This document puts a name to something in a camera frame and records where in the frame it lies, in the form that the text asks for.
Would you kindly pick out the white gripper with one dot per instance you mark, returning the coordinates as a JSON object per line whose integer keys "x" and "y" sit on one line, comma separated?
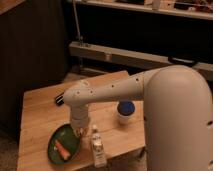
{"x": 79, "y": 120}

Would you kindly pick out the green ceramic bowl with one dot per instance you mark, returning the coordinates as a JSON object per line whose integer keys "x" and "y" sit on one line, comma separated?
{"x": 65, "y": 135}

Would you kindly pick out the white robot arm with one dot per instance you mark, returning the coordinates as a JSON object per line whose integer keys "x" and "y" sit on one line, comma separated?
{"x": 177, "y": 110}

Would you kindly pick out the black marker pen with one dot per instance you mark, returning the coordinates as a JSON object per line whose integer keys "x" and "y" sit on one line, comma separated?
{"x": 59, "y": 100}

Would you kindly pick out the wooden table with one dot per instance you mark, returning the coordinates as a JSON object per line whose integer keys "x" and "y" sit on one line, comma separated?
{"x": 41, "y": 117}

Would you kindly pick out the orange carrot piece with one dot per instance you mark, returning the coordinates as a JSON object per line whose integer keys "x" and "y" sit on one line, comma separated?
{"x": 63, "y": 152}

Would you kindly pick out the white cup blue lid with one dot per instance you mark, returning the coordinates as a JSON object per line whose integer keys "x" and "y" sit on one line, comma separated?
{"x": 125, "y": 110}

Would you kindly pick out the metal shelf rail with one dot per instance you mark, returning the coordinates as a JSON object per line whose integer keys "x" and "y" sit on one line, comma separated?
{"x": 118, "y": 56}

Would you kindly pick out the black handle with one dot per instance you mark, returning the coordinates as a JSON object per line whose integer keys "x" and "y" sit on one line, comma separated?
{"x": 179, "y": 62}

